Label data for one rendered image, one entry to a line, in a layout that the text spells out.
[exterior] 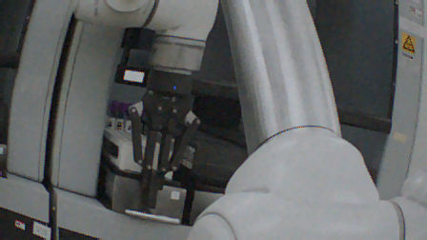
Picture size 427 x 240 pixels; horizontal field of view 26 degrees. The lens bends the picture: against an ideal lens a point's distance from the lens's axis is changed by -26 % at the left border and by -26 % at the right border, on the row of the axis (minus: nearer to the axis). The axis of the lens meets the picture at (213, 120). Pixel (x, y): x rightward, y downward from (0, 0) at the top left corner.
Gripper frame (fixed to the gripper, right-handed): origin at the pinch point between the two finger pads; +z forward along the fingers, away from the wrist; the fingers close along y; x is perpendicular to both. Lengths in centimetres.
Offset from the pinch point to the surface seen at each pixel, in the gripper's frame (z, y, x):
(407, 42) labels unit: -40, -57, -11
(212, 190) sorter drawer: -1.2, -11.7, -2.9
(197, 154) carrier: -6.6, -10.2, -9.8
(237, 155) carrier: -7.5, -17.4, -9.9
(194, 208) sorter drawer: 2.4, -9.0, -2.4
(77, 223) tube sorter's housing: 11.1, 14.0, -2.4
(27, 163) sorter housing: 2.7, 26.1, -11.4
